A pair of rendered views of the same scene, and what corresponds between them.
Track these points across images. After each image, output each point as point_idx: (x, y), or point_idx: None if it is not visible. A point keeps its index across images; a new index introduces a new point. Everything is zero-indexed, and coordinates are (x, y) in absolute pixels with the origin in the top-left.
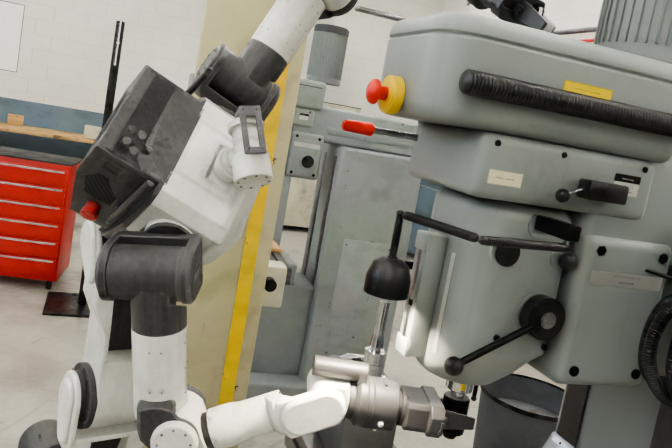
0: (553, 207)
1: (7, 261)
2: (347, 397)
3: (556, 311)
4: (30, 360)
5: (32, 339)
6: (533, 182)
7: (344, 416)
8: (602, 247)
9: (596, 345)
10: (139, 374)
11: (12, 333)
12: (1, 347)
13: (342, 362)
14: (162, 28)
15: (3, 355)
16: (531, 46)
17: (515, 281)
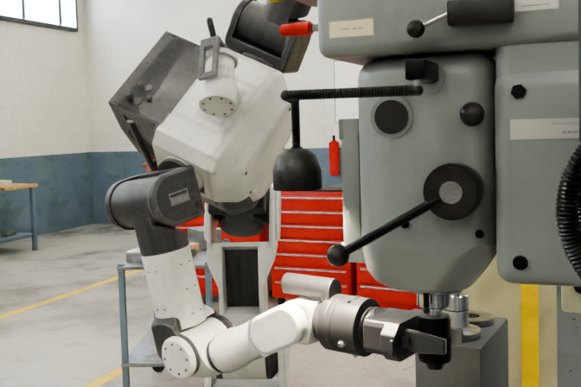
0: (433, 49)
1: (398, 295)
2: (308, 314)
3: (460, 180)
4: (395, 384)
5: (405, 366)
6: (390, 24)
7: (300, 333)
8: (516, 86)
9: (551, 225)
10: (150, 293)
11: (388, 360)
12: (373, 371)
13: (308, 277)
14: None
15: (373, 378)
16: None
17: (414, 151)
